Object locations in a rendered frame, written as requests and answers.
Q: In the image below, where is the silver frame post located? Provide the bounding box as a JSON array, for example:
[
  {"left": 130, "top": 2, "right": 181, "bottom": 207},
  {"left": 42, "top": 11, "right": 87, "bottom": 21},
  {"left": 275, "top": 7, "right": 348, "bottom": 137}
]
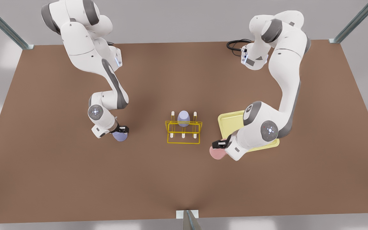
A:
[
  {"left": 176, "top": 210, "right": 202, "bottom": 230},
  {"left": 0, "top": 0, "right": 35, "bottom": 50},
  {"left": 329, "top": 0, "right": 368, "bottom": 44}
]

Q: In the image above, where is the yellow wire cup rack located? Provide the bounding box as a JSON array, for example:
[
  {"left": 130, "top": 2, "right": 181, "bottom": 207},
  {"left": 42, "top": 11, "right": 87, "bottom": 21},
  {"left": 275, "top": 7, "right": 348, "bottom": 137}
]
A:
[{"left": 165, "top": 111, "right": 203, "bottom": 144}]

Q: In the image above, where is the lavender cup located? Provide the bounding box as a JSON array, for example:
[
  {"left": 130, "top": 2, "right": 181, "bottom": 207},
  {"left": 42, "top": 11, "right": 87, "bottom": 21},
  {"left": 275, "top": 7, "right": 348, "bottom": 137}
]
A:
[
  {"left": 177, "top": 111, "right": 190, "bottom": 127},
  {"left": 112, "top": 131, "right": 128, "bottom": 142}
]

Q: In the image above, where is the pink cup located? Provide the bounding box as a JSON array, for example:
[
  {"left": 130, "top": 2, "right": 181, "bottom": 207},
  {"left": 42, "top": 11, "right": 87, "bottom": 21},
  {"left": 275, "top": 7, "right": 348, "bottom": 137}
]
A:
[{"left": 210, "top": 146, "right": 226, "bottom": 160}]

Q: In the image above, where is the pale yellow tray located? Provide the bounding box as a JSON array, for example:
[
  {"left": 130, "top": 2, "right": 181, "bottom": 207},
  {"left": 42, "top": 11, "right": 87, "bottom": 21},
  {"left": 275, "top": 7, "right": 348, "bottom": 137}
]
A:
[{"left": 218, "top": 110, "right": 280, "bottom": 152}]

